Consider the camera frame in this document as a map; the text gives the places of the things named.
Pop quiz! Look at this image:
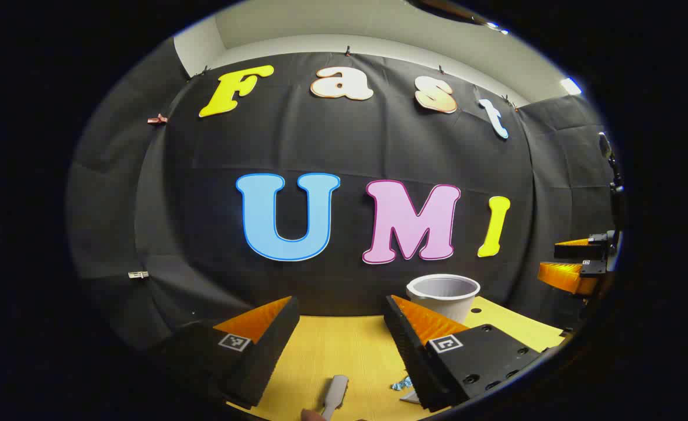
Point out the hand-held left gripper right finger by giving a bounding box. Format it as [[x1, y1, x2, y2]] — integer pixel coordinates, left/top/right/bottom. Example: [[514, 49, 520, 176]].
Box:
[[383, 295, 548, 412]]

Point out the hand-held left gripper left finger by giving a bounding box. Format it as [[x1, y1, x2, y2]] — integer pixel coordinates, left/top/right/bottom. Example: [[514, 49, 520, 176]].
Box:
[[148, 296, 301, 409]]

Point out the white ribbed garbage bin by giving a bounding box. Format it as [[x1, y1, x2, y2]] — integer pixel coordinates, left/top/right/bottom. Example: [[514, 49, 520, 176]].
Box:
[[406, 274, 481, 325]]

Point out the yellow wooden desktop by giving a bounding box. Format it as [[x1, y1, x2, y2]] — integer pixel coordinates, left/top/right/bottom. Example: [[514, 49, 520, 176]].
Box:
[[227, 295, 566, 421]]

